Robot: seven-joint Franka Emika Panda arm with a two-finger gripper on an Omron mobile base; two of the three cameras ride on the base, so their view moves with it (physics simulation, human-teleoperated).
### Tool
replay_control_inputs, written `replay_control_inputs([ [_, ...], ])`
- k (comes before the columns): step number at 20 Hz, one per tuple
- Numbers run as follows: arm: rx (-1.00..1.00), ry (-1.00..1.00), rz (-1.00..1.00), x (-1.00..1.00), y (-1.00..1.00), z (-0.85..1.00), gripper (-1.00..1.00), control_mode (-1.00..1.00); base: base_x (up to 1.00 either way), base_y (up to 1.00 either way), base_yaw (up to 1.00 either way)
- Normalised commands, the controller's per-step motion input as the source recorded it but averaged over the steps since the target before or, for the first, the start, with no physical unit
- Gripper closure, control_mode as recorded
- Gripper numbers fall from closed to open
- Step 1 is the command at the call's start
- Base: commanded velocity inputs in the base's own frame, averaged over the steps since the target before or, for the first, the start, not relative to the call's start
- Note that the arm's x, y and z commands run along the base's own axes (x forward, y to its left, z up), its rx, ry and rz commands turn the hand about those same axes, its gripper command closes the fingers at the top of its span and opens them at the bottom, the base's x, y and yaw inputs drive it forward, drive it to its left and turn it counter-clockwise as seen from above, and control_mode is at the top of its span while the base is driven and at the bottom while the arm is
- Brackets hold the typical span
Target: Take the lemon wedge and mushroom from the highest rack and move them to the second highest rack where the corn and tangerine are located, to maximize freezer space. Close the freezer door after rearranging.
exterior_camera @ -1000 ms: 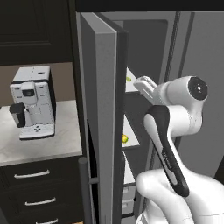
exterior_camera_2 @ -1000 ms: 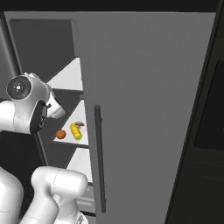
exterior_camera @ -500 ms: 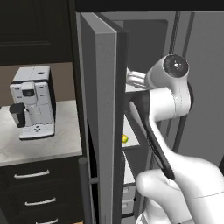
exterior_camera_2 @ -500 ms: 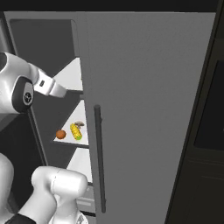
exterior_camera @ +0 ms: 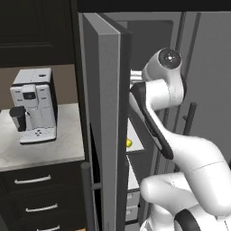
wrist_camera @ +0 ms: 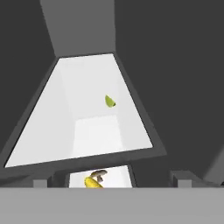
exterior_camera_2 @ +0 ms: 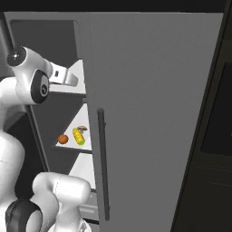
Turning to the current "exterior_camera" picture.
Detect dark freezer door handle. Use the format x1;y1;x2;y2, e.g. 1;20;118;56
79;162;102;231

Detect silver drawer handle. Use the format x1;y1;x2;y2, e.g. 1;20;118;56
36;224;61;231
24;203;60;214
14;174;52;185

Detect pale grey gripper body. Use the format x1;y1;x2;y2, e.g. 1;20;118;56
129;69;144;83

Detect pale freezer bin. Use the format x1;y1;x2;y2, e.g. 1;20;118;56
125;190;142;224

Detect black wall cupboard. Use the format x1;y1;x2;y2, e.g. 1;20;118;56
0;0;77;69

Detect black drawer front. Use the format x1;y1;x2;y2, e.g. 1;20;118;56
17;214;88;231
0;162;87;197
5;189;87;222

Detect grey fridge cabinet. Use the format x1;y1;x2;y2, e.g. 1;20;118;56
103;11;231;231

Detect dark fridge door handle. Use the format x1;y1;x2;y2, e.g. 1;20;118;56
182;101;199;137

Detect white freezer rack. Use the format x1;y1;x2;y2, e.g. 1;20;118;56
125;155;141;192
125;116;145;153

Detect grey fridge door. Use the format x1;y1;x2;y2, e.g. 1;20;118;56
173;12;231;170

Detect grey freezer door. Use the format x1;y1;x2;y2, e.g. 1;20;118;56
78;12;134;231

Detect white coffee machine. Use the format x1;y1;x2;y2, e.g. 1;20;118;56
8;67;59;145

